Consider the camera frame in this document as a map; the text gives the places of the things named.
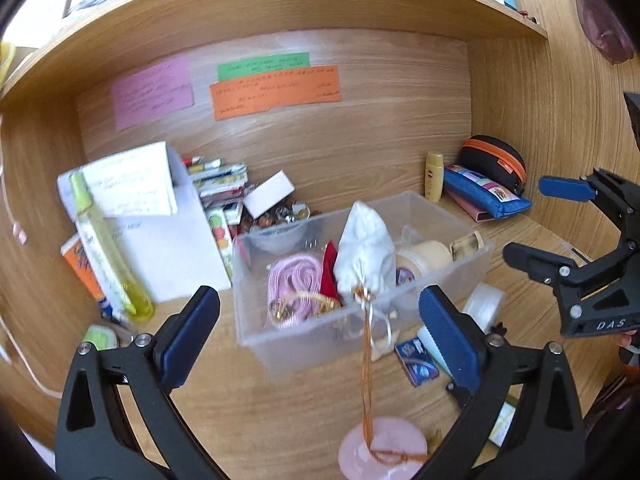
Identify white tape roll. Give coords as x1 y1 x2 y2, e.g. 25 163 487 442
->
462 282 506 333

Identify green sticky note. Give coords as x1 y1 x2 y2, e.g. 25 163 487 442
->
216 52 311 82

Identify pink wallet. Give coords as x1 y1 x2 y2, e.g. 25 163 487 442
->
447 187 493 223

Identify black orange zip case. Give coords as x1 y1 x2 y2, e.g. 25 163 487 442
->
459 135 527 196

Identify green white card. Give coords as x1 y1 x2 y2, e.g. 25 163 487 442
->
492 402 517 447

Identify gold braided cord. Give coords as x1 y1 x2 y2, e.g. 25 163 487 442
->
350 284 432 467

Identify wooden shelf board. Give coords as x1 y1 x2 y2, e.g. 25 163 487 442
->
0 0 549 111

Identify orange box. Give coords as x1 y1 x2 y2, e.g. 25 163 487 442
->
61 234 108 311

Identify pink cord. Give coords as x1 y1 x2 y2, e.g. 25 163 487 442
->
267 254 326 329

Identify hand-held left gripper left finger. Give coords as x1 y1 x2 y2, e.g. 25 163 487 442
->
56 286 221 480

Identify pink sticky note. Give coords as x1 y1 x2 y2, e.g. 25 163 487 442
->
111 56 196 131

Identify person's right hand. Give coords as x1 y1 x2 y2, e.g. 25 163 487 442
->
617 332 640 361

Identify beige seashell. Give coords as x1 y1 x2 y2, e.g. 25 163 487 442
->
372 330 402 362

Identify fruit print box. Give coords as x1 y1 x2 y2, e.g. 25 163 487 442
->
205 205 237 264

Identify white printed receipt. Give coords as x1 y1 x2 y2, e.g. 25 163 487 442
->
57 142 178 218

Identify white cloth pouch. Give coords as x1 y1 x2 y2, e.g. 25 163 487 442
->
334 201 397 306

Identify pile of small trinkets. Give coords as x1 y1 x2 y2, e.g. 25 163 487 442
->
240 200 313 231

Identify white green lotion tube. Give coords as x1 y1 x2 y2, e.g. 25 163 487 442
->
82 325 119 354

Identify white cable pink plug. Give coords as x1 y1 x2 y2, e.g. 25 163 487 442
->
0 115 28 246

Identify dark purple hanging cloth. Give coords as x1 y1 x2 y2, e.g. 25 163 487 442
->
575 0 637 65

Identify yellow-green spray bottle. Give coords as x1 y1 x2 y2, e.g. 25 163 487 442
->
68 172 155 322

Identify blue pencil case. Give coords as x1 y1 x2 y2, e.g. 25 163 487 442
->
444 165 532 222

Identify mint green tube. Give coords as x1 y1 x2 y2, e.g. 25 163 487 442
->
416 325 453 377

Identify stack of small packets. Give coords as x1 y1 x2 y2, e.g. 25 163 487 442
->
182 156 250 201

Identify roll of tape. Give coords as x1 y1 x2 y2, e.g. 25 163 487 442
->
395 240 453 286

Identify blue card packet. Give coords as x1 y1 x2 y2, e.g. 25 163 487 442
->
395 337 441 387

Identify wooden desktop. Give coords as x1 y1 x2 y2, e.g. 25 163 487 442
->
30 195 601 480

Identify white paper folder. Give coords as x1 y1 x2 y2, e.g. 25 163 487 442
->
107 147 233 304

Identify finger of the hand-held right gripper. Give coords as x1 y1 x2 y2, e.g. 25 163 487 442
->
539 167 640 241
502 242 626 288

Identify clear plastic storage box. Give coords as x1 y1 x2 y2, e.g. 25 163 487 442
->
232 191 496 381

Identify cream sunscreen bottle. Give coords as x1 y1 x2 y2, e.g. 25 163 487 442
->
425 152 445 203

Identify orange sticky note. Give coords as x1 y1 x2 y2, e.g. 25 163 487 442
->
209 65 343 122

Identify pink round case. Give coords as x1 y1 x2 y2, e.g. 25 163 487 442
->
337 416 431 480

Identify red pouch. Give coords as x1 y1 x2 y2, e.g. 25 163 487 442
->
320 242 345 307

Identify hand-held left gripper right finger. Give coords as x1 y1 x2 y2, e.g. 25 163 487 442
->
418 285 586 480

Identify small white box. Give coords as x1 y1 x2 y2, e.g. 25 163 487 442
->
243 171 295 218

